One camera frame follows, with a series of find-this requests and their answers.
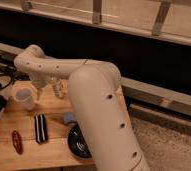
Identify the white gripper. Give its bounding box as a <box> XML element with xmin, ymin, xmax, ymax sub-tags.
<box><xmin>30</xmin><ymin>75</ymin><xmax>57</xmax><ymax>100</ymax></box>

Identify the white ceramic cup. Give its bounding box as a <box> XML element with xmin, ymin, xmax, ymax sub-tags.
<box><xmin>15</xmin><ymin>88</ymin><xmax>35</xmax><ymax>111</ymax></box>

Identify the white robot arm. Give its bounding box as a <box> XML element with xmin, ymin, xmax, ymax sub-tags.
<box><xmin>14</xmin><ymin>45</ymin><xmax>150</xmax><ymax>171</ymax></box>

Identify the black ceramic bowl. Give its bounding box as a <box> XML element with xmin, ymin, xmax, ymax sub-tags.
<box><xmin>67</xmin><ymin>124</ymin><xmax>91</xmax><ymax>159</ymax></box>

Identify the clear plastic bottle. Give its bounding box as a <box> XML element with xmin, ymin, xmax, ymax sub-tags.
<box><xmin>53</xmin><ymin>78</ymin><xmax>64</xmax><ymax>99</ymax></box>

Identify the blue grey sponge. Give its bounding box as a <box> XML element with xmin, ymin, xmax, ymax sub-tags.
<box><xmin>63</xmin><ymin>112</ymin><xmax>76</xmax><ymax>124</ymax></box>

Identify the black white striped case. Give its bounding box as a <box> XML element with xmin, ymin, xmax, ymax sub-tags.
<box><xmin>34</xmin><ymin>114</ymin><xmax>48</xmax><ymax>144</ymax></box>

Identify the wooden railing frame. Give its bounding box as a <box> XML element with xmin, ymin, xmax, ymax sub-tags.
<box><xmin>0</xmin><ymin>0</ymin><xmax>191</xmax><ymax>46</ymax></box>

